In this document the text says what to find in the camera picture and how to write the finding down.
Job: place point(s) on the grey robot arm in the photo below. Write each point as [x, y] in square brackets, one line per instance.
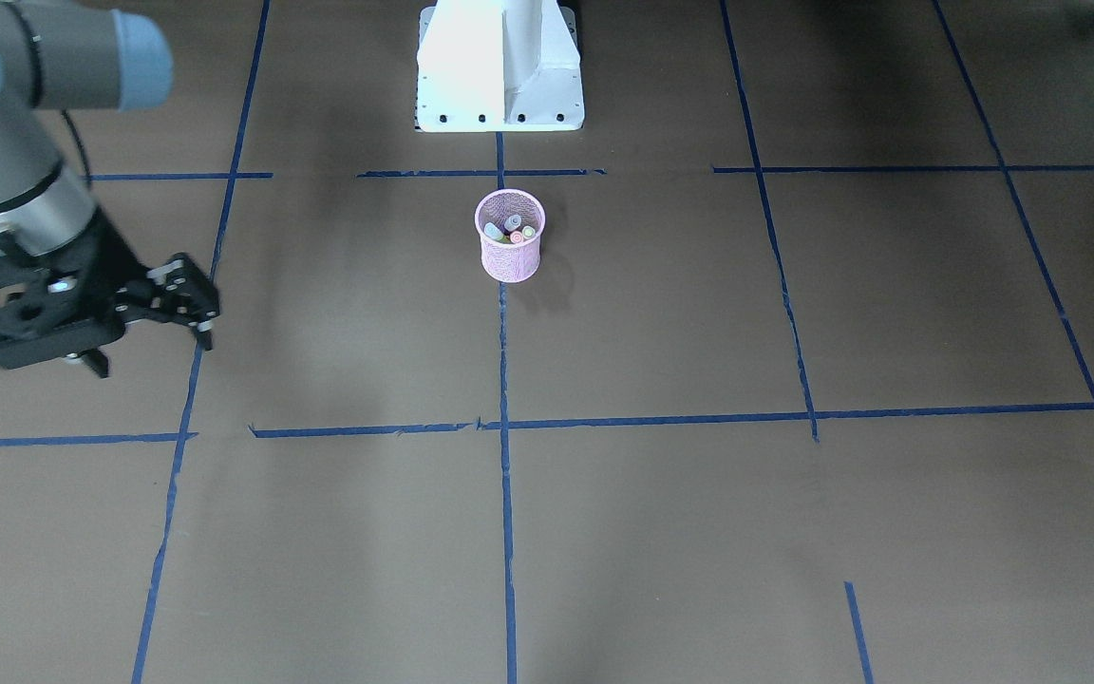
[62, 56]

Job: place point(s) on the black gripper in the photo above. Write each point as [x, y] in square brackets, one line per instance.
[113, 261]

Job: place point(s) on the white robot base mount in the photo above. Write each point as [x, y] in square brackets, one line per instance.
[499, 66]

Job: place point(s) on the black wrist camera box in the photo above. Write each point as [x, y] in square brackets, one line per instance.
[46, 337]

